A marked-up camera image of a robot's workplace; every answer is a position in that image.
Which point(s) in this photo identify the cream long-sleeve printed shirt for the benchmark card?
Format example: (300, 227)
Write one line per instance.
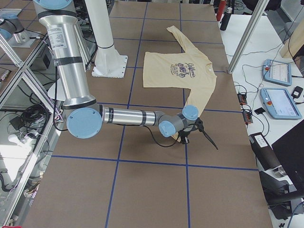
(191, 70)

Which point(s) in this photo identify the near blue teach pendant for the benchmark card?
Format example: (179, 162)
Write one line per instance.
(279, 104)

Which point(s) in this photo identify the black monitor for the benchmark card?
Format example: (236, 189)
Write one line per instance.
(289, 150)

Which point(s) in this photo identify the blue teach pendant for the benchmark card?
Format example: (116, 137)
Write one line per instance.
(277, 72)
(279, 104)

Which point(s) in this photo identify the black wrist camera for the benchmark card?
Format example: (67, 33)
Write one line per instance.
(198, 125)

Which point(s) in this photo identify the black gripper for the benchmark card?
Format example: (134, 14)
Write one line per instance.
(184, 136)

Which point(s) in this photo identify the far blue teach pendant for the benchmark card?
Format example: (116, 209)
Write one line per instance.
(277, 72)

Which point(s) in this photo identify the red cylinder bottle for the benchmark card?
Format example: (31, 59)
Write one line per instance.
(220, 10)

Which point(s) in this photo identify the black labelled box device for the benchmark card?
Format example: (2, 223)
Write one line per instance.
(263, 151)

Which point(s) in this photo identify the aluminium frame post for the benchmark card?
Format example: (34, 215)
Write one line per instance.
(257, 13)

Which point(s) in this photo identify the black power adapter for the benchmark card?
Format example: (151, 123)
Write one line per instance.
(297, 92)

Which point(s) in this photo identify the black water bottle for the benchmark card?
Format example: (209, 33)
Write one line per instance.
(225, 19)

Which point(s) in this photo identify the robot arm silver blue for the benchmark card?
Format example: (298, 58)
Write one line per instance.
(85, 116)

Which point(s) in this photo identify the orange black connector block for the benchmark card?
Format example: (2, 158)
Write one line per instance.
(242, 98)

